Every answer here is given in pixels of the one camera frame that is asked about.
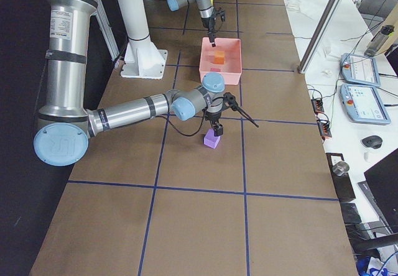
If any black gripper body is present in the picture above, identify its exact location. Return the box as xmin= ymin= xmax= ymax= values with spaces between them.
xmin=203 ymin=100 xmax=223 ymax=127
xmin=201 ymin=15 xmax=216 ymax=32

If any purple foam block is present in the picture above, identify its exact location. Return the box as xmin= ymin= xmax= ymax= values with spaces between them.
xmin=203 ymin=129 xmax=221 ymax=149

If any orange foam block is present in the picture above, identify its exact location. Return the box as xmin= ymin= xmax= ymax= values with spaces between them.
xmin=213 ymin=50 xmax=225 ymax=65

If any pink plastic bin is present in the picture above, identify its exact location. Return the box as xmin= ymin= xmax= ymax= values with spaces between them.
xmin=199 ymin=37 xmax=242 ymax=85

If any lower teach pendant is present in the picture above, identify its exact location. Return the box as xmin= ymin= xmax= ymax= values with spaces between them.
xmin=340 ymin=83 xmax=391 ymax=126

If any teach pendant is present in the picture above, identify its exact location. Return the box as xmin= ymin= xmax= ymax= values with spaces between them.
xmin=340 ymin=53 xmax=381 ymax=87
xmin=340 ymin=83 xmax=391 ymax=126

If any upper teach pendant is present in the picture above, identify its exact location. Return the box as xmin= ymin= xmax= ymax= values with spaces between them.
xmin=340 ymin=53 xmax=381 ymax=87

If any black computer mouse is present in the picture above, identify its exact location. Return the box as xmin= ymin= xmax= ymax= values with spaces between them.
xmin=361 ymin=135 xmax=383 ymax=149

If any clear water bottle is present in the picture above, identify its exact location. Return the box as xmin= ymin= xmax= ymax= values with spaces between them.
xmin=364 ymin=25 xmax=394 ymax=57

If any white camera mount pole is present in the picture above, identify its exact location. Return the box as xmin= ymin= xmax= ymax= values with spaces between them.
xmin=118 ymin=0 xmax=168 ymax=80

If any aluminium frame post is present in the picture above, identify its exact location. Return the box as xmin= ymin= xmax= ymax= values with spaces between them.
xmin=298 ymin=0 xmax=341 ymax=74

